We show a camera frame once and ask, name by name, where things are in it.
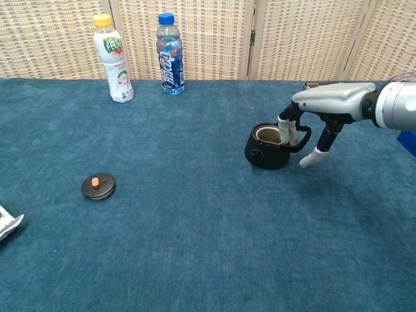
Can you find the blue drink bottle blue cap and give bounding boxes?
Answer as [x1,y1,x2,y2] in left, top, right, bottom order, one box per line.
[156,12,187,96]

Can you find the blue toy building brick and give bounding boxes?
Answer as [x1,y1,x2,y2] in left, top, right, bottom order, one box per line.
[396,130,416,159]

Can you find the blue felt table cover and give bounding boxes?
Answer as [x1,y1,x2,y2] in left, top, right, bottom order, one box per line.
[0,77,416,312]

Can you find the black cast iron teapot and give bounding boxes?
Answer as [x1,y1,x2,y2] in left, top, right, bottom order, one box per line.
[244,122,313,170]

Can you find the black lid with orange knob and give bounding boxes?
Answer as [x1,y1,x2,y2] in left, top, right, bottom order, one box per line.
[81,172,116,201]

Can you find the white snack packet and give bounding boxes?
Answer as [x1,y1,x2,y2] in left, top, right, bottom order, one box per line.
[0,204,25,242]

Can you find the woven folding screen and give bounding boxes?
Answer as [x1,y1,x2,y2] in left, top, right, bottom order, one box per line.
[0,0,416,81]

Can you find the black cardboard carton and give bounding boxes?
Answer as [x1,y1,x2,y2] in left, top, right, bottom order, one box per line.
[303,81,342,92]

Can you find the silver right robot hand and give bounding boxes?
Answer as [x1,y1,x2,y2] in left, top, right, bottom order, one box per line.
[277,82,380,169]

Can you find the white drink bottle yellow cap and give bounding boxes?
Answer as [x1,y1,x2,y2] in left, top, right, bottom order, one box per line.
[93,14,135,103]

